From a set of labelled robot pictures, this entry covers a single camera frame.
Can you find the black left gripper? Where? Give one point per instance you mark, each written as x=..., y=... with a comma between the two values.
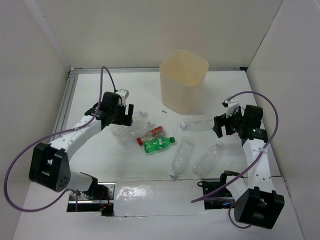
x=125, y=119

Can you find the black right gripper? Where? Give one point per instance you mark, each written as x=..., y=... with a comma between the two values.
x=222, y=120

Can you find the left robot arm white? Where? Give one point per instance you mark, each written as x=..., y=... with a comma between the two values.
x=50, y=164

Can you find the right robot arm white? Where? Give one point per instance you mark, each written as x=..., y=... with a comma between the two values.
x=256, y=200

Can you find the beige plastic bin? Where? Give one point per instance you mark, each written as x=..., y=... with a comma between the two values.
x=182, y=75

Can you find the red cap label bottle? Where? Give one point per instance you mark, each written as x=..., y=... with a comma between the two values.
x=151, y=134

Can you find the clear bottle blue-white cap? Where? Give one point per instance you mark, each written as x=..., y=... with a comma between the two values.
x=208, y=160

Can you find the green plastic bottle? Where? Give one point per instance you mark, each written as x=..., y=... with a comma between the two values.
x=158, y=144

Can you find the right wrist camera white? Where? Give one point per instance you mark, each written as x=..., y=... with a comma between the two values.
x=232, y=107

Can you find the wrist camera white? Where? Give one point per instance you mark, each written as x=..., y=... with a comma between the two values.
x=124, y=93
x=232, y=107

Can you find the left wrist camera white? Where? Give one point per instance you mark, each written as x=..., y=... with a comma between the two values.
x=124, y=93

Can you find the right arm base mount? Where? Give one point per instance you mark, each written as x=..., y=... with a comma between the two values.
x=225, y=198

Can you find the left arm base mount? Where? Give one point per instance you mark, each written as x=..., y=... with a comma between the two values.
x=101, y=202

